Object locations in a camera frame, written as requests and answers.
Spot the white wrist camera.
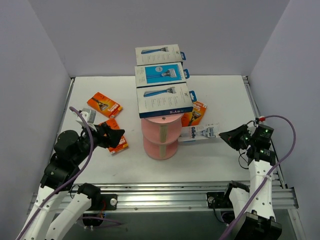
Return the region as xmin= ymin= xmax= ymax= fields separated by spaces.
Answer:
xmin=246 ymin=116 xmax=266 ymax=132
xmin=76 ymin=108 xmax=97 ymax=132

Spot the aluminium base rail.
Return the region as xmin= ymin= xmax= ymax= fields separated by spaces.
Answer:
xmin=28 ymin=183 xmax=300 ymax=213

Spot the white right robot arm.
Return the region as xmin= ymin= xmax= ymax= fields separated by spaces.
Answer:
xmin=218 ymin=124 xmax=282 ymax=240

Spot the blue Harry's razor box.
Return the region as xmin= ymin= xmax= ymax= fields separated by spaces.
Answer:
xmin=135 ymin=44 xmax=186 ymax=66
xmin=134 ymin=62 xmax=190 ymax=88

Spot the orange Gillette Fusion box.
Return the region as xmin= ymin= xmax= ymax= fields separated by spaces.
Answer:
xmin=105 ymin=118 xmax=129 ymax=155

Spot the pink three-tier wooden shelf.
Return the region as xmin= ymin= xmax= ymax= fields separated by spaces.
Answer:
xmin=141 ymin=114 xmax=183 ymax=160

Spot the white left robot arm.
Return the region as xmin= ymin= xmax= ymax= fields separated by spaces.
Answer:
xmin=17 ymin=122 xmax=125 ymax=240

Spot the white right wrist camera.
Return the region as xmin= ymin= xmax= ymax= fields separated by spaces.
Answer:
xmin=246 ymin=116 xmax=266 ymax=132

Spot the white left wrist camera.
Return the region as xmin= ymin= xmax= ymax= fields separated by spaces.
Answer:
xmin=76 ymin=108 xmax=97 ymax=132

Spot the white Gillette blister pack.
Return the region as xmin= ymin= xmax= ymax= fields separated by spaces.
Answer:
xmin=178 ymin=123 xmax=221 ymax=143

